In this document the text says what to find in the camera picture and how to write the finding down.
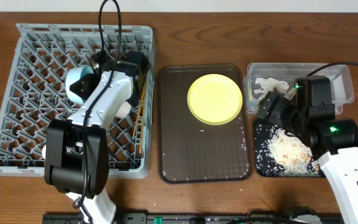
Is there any light blue bowl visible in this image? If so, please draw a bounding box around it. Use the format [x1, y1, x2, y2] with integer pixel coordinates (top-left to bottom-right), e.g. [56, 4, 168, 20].
[65, 65, 94, 105]

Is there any white napkin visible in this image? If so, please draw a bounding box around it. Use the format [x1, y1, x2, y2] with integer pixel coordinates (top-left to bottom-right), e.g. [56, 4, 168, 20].
[254, 78, 289, 100]

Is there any wooden chopstick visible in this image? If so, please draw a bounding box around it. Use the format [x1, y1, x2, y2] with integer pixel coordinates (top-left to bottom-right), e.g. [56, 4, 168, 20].
[132, 87, 146, 139]
[139, 79, 147, 156]

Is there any pink bowl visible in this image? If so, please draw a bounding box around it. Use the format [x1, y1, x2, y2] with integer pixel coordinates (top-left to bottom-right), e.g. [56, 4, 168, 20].
[115, 101, 132, 119]

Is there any rice waste pile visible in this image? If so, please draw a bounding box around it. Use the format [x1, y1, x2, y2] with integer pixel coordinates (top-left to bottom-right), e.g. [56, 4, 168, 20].
[255, 124, 321, 177]

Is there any white paper cup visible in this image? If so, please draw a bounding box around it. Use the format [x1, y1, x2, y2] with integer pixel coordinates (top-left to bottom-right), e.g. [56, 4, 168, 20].
[42, 145, 46, 159]

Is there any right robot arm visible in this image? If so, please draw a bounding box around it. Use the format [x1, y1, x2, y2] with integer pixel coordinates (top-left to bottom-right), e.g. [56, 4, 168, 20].
[257, 75, 358, 223]

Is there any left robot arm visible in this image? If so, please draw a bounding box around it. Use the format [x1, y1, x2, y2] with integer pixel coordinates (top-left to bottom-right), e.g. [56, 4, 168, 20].
[43, 50, 150, 223]

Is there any black waste tray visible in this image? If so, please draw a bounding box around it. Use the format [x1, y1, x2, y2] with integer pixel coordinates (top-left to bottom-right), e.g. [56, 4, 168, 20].
[252, 119, 326, 179]

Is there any grey plastic dish rack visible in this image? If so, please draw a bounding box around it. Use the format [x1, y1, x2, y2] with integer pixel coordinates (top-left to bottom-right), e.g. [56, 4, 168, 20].
[0, 24, 157, 179]

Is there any yellow round plate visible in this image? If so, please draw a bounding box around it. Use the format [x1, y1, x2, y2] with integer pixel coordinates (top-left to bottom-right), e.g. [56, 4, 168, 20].
[186, 73, 243, 126]

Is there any clear plastic bin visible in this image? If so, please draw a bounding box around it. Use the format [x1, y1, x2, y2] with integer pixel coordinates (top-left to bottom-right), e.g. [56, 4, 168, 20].
[243, 63, 354, 114]

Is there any dark brown serving tray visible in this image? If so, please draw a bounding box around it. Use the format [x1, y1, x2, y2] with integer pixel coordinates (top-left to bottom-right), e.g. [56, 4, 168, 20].
[157, 63, 252, 184]

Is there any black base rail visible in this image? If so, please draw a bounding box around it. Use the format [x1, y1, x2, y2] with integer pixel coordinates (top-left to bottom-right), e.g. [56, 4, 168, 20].
[42, 211, 344, 224]

